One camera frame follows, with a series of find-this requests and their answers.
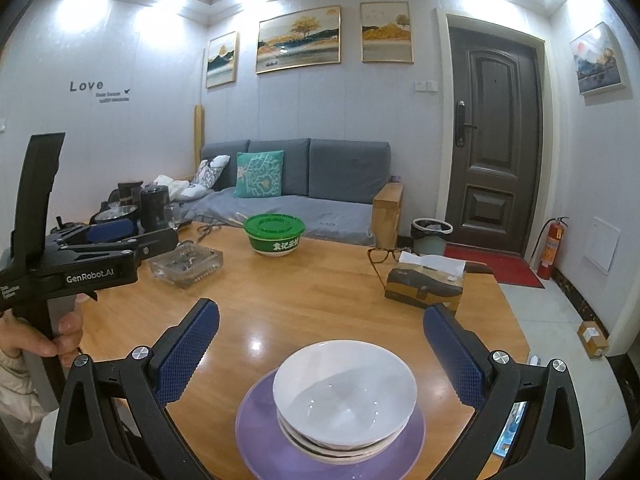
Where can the metal pot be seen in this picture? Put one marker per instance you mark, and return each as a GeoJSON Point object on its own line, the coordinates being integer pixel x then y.
{"type": "Point", "coordinates": [117, 215]}

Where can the cream ceramic bowl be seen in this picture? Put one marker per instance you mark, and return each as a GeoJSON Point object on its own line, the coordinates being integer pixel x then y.
{"type": "Point", "coordinates": [340, 458]}

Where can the wine glass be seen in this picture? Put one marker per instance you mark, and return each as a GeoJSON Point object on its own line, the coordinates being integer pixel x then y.
{"type": "Point", "coordinates": [172, 215]}

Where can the white ceramic bowl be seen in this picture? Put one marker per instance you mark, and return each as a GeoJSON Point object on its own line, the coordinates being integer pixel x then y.
{"type": "Point", "coordinates": [395, 437]}
{"type": "Point", "coordinates": [345, 390]}

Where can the red door mat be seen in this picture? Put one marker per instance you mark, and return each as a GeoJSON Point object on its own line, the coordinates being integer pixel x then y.
{"type": "Point", "coordinates": [500, 265]}

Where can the large framed tree painting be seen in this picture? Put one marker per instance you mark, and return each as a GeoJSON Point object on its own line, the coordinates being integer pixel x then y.
{"type": "Point", "coordinates": [300, 40]}

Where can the black canister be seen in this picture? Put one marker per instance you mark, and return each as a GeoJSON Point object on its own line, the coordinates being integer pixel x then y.
{"type": "Point", "coordinates": [152, 207]}

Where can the teal patterned cushion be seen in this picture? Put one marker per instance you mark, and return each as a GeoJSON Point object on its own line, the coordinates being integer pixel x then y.
{"type": "Point", "coordinates": [260, 175]}

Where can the white cloth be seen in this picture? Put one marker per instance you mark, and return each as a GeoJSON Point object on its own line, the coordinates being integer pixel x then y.
{"type": "Point", "coordinates": [175, 187]}

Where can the tissue box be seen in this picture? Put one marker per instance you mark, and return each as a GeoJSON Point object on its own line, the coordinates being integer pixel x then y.
{"type": "Point", "coordinates": [425, 285]}

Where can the person's left hand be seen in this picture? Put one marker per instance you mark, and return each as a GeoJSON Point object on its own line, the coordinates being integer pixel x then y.
{"type": "Point", "coordinates": [22, 335]}

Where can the purple plate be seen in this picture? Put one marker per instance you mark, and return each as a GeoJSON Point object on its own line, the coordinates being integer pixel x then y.
{"type": "Point", "coordinates": [260, 430]}

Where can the white patterned cushion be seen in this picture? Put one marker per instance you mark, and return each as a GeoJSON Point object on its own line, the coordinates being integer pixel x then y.
{"type": "Point", "coordinates": [210, 172]}

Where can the tortoiseshell eyeglasses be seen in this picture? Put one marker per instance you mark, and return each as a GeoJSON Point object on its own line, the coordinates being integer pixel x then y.
{"type": "Point", "coordinates": [382, 256]}

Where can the red fire extinguisher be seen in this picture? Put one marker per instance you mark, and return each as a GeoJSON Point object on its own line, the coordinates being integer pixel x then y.
{"type": "Point", "coordinates": [552, 250]}

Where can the yellow wooden post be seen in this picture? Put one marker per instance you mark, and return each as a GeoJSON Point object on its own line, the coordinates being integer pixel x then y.
{"type": "Point", "coordinates": [199, 135]}

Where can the green lidded takeaway bowl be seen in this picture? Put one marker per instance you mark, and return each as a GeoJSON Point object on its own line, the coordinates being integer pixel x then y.
{"type": "Point", "coordinates": [275, 240]}

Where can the wooden side table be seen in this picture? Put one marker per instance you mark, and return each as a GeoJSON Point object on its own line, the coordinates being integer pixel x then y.
{"type": "Point", "coordinates": [387, 210]}

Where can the glass ashtray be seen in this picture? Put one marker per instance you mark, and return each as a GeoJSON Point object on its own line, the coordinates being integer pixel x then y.
{"type": "Point", "coordinates": [185, 265]}

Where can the trash bin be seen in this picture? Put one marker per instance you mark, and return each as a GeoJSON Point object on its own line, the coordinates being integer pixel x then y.
{"type": "Point", "coordinates": [430, 240]}

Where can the medium framed golden painting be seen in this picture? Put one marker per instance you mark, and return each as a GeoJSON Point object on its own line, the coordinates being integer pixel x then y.
{"type": "Point", "coordinates": [386, 32]}

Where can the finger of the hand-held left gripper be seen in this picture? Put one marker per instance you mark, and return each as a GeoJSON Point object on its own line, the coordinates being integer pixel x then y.
{"type": "Point", "coordinates": [110, 232]}
{"type": "Point", "coordinates": [160, 245]}

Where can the grey sofa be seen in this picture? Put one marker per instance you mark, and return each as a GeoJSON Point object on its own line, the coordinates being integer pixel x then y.
{"type": "Point", "coordinates": [340, 170]}

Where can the black wall lettering decal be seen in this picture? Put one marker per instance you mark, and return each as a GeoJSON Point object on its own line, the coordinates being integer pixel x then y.
{"type": "Point", "coordinates": [87, 86]}

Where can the cardboard box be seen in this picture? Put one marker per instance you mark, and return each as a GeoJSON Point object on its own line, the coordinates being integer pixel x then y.
{"type": "Point", "coordinates": [592, 340]}

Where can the dark brown door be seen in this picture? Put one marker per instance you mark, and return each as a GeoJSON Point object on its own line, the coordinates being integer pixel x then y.
{"type": "Point", "coordinates": [495, 160]}

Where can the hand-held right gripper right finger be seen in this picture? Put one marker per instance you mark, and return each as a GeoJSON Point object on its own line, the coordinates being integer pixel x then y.
{"type": "Point", "coordinates": [450, 355]}

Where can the small framed landscape painting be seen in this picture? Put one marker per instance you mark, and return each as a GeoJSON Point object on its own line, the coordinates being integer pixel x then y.
{"type": "Point", "coordinates": [221, 60]}

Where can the framed mountain wall picture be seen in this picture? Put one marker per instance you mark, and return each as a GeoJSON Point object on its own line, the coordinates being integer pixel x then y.
{"type": "Point", "coordinates": [597, 60]}

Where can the metal scissors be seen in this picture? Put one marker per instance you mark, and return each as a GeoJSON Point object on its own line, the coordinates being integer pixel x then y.
{"type": "Point", "coordinates": [207, 232]}

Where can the white wall panel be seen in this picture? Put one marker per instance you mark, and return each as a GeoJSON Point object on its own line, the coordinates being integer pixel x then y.
{"type": "Point", "coordinates": [602, 245]}

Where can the white wall switch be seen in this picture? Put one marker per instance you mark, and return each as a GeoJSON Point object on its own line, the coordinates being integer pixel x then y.
{"type": "Point", "coordinates": [425, 86]}

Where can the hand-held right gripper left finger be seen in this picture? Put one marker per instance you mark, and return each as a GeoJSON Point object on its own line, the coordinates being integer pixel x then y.
{"type": "Point", "coordinates": [190, 355]}

